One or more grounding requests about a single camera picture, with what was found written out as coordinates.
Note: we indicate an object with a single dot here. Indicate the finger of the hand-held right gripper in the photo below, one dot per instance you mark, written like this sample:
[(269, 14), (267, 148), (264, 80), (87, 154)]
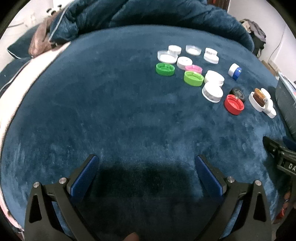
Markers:
[(290, 142), (271, 146)]

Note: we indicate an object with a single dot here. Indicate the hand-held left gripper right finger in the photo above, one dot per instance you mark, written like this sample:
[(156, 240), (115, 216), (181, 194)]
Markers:
[(208, 178)]

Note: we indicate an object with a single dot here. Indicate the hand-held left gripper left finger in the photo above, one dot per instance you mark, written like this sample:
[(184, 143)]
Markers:
[(83, 180)]

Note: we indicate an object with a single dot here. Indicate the small white bottle cap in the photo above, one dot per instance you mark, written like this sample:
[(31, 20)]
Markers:
[(268, 107), (272, 113)]

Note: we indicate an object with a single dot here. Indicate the blue plastic mesh basket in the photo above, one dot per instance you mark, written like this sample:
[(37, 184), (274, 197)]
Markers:
[(285, 109)]

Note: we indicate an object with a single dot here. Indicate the white cap with brown liner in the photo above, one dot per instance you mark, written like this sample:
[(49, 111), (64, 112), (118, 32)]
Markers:
[(253, 101)]

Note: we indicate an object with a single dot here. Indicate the white cap with square label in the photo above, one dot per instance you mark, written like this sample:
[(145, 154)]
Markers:
[(267, 93)]

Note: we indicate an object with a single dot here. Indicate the red bottle cap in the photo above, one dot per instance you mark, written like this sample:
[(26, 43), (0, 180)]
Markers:
[(233, 105)]

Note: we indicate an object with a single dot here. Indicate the amber bottle cap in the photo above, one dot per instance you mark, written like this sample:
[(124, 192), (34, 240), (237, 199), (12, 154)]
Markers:
[(259, 91)]

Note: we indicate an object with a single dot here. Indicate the black bottle cap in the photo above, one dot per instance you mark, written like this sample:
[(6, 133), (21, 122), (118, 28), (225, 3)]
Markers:
[(237, 92)]

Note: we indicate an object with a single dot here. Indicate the white cap with barcode label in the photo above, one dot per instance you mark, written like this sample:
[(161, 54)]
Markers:
[(211, 91)]

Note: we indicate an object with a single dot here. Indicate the blue and white bottle cap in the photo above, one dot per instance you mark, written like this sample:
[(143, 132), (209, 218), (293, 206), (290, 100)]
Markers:
[(234, 70)]

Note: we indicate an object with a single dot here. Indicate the light green bottle cap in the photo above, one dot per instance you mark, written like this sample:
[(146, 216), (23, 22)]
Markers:
[(193, 78)]

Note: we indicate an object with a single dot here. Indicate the white flanged bottle cap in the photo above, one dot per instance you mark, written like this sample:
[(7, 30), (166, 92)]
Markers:
[(210, 54)]

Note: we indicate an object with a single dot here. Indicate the pink bottle cap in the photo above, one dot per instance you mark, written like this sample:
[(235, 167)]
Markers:
[(193, 68)]

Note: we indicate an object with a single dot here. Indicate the white cap with small mark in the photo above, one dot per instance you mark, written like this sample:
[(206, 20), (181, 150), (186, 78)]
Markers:
[(184, 61)]

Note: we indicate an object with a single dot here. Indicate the clear rimmed white lid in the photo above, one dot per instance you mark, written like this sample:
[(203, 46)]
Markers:
[(193, 49)]

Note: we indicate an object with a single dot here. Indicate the translucent rimmed white lid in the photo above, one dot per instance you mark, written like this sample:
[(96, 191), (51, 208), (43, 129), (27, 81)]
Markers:
[(166, 57)]

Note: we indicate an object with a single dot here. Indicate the person's left hand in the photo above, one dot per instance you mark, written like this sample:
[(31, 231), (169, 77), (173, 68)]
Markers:
[(131, 236)]

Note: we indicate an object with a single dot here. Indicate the red plastic item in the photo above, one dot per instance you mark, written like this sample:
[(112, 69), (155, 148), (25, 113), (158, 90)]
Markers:
[(285, 204)]

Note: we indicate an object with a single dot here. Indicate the teal plush blanket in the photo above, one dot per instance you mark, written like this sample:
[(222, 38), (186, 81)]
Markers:
[(127, 115)]

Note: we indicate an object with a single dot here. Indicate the white power strip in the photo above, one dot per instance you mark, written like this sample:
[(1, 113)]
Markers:
[(273, 65)]

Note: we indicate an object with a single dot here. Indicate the pile of dark clothes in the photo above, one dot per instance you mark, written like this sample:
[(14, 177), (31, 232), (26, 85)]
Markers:
[(253, 31)]

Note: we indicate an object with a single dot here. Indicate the pink bed sheet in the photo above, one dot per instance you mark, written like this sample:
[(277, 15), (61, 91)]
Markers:
[(27, 76)]

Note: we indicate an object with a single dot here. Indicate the teal pillow with white piping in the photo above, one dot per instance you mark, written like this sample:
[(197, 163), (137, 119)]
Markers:
[(17, 47)]

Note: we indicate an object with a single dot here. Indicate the panda plush toy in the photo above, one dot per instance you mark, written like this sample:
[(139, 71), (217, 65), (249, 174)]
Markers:
[(52, 10)]

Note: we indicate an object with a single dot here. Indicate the teal quilt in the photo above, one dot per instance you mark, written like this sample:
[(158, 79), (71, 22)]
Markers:
[(150, 14)]

